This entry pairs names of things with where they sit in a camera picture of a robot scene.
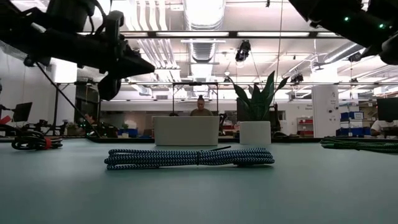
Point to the person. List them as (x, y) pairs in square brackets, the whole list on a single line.
[(381, 126), (201, 111), (89, 119)]

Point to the white pillar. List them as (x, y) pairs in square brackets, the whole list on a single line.
[(325, 112)]

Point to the white plastic bin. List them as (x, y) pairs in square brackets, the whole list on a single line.
[(186, 130)]

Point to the green snake plant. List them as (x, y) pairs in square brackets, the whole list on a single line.
[(258, 105)]

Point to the black ceiling spotlight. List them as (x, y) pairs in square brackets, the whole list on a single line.
[(354, 57), (243, 51)]

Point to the blue storage bins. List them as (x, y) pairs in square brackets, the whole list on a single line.
[(351, 115)]

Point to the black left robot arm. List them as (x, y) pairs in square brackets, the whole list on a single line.
[(46, 37)]

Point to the silver ceiling duct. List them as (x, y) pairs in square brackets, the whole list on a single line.
[(203, 18)]

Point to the white plant pot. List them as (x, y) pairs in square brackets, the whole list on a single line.
[(255, 133)]

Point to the black monitor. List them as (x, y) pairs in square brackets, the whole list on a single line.
[(388, 109), (21, 112)]

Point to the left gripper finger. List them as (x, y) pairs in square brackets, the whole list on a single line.
[(133, 52), (136, 65)]

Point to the green table mat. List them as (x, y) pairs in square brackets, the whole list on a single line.
[(199, 193)]

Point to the black portal frame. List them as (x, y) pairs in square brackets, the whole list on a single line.
[(196, 83)]

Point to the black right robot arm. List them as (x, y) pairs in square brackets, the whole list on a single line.
[(348, 18)]

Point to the red shelf rack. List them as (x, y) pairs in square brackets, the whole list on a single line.
[(305, 126)]

